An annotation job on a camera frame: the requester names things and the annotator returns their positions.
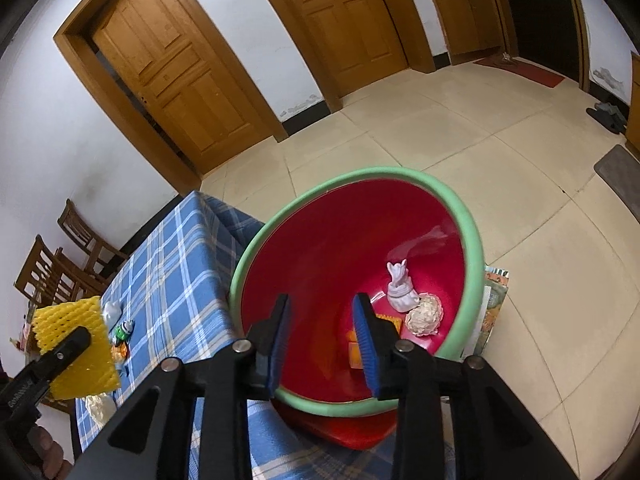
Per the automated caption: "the blue plaid tablecloth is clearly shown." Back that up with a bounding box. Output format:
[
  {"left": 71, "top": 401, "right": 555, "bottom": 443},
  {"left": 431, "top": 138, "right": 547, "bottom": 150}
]
[{"left": 72, "top": 191, "right": 451, "bottom": 480}]

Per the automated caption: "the black entrance door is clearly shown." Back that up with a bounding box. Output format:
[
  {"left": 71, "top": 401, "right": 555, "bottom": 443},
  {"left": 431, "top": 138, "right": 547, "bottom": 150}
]
[{"left": 499, "top": 0, "right": 592, "bottom": 92}]

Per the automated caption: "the white plastic wrapper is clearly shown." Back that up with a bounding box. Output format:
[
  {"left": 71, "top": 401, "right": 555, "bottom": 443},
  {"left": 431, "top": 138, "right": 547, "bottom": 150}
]
[{"left": 84, "top": 394, "right": 119, "bottom": 424}]

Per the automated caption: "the person's left hand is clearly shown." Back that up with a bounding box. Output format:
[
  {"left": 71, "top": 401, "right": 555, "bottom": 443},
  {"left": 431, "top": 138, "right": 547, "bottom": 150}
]
[{"left": 27, "top": 426, "right": 77, "bottom": 480}]

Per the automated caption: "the wooden panel door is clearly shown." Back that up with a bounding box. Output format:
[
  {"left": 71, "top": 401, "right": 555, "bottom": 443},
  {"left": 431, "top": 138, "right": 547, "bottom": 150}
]
[
  {"left": 240, "top": 0, "right": 437, "bottom": 112},
  {"left": 53, "top": 0, "right": 289, "bottom": 194}
]

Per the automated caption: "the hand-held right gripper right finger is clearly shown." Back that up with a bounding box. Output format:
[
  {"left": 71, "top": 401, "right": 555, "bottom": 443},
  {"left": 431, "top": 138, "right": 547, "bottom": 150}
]
[{"left": 351, "top": 293, "right": 576, "bottom": 480}]

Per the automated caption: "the wooden cabinet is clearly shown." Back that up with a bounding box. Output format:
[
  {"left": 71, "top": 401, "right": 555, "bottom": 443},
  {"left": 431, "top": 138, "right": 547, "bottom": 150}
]
[{"left": 624, "top": 51, "right": 640, "bottom": 157}]

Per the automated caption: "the white sock bundle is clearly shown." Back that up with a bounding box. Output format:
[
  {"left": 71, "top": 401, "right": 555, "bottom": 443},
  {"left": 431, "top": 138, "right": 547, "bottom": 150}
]
[{"left": 386, "top": 258, "right": 422, "bottom": 312}]

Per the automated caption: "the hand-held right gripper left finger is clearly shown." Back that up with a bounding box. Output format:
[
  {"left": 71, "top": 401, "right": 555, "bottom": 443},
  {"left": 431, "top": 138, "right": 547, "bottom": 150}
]
[{"left": 65, "top": 293, "right": 293, "bottom": 480}]

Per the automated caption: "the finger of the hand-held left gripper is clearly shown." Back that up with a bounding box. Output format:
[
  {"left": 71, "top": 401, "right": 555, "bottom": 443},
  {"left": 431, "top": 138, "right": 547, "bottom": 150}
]
[{"left": 29, "top": 326, "right": 93, "bottom": 387}]

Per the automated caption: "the red doormat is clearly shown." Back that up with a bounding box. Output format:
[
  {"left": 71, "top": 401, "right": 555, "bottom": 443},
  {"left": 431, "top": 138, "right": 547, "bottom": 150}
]
[{"left": 472, "top": 55, "right": 567, "bottom": 89}]

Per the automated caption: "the grey floor mat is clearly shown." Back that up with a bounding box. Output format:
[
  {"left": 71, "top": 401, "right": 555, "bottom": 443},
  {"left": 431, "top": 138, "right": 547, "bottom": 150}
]
[{"left": 593, "top": 144, "right": 640, "bottom": 222}]

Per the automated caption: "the wooden dining chair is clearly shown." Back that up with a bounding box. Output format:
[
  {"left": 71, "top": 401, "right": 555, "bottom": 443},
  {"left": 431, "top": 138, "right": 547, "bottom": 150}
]
[
  {"left": 56, "top": 198, "right": 129, "bottom": 282},
  {"left": 14, "top": 233, "right": 109, "bottom": 307}
]

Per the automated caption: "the red bin with green rim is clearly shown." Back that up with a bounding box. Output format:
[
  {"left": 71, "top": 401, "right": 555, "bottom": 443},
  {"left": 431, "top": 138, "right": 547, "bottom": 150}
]
[{"left": 229, "top": 166, "right": 486, "bottom": 418}]

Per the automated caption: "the green candy wrapper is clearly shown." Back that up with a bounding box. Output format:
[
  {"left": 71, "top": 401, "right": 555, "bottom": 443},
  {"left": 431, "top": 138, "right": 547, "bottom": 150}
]
[{"left": 114, "top": 319, "right": 136, "bottom": 347}]

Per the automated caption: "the orange cardboard box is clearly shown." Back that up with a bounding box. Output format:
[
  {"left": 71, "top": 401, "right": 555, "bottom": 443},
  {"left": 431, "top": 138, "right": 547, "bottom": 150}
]
[{"left": 346, "top": 312, "right": 402, "bottom": 369}]

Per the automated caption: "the grey slipper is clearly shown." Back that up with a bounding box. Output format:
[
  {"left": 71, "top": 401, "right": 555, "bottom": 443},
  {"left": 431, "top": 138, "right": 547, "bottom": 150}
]
[
  {"left": 595, "top": 102, "right": 629, "bottom": 129},
  {"left": 586, "top": 107, "right": 622, "bottom": 134}
]

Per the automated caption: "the cream plastic bag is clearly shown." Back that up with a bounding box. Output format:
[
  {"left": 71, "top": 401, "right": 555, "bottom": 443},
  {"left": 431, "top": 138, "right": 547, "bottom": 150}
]
[{"left": 404, "top": 293, "right": 445, "bottom": 337}]

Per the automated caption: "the yellow foam net sleeve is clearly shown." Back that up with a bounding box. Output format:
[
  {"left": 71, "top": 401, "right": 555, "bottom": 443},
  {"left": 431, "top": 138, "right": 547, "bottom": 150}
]
[{"left": 31, "top": 296, "right": 122, "bottom": 402}]

